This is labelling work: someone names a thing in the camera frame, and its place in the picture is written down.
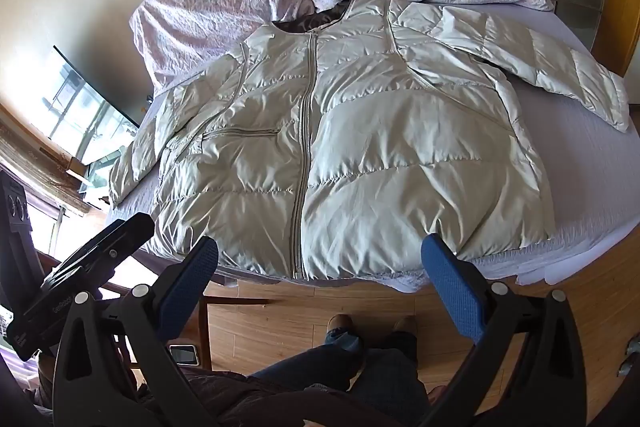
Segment person's right leg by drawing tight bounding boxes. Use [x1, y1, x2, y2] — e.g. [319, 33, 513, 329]
[345, 331, 441, 427]

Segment small cardboard box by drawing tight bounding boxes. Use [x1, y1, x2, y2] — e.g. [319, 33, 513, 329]
[65, 155, 91, 180]

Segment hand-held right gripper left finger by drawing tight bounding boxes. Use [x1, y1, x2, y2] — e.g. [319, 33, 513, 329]
[52, 236, 219, 427]

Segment worn wooden cabinet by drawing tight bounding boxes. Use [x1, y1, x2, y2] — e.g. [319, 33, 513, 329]
[0, 102, 116, 214]

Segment person's leg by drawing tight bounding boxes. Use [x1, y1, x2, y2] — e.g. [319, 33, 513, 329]
[247, 329, 366, 395]
[345, 331, 441, 427]

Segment person's left brown shoe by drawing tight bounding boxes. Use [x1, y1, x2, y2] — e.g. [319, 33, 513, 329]
[325, 314, 357, 338]

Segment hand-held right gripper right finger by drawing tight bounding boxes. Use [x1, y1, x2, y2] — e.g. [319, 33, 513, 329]
[420, 233, 591, 427]

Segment smartphone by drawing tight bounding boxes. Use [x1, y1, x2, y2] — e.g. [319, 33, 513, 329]
[169, 344, 202, 368]

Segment bed with lavender sheet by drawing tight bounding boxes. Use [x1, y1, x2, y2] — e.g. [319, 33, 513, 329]
[107, 0, 640, 293]

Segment beige puffer jacket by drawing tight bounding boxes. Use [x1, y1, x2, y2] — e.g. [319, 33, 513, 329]
[109, 0, 630, 282]

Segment black flat television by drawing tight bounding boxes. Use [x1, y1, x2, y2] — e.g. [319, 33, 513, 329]
[47, 46, 142, 168]

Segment person's dark maroon jacket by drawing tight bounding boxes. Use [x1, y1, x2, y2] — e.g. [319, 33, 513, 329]
[135, 367, 361, 427]

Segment person's left leg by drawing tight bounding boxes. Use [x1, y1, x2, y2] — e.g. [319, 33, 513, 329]
[247, 329, 366, 395]

